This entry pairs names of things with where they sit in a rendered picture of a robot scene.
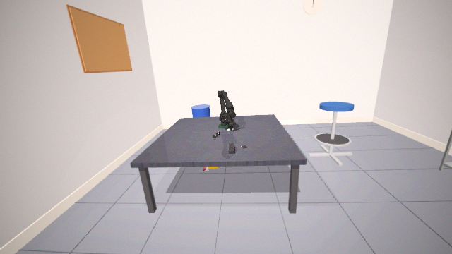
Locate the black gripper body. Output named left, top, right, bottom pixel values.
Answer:
left=227, top=116, right=236, bottom=126

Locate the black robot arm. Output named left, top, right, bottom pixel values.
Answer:
left=218, top=90, right=236, bottom=126

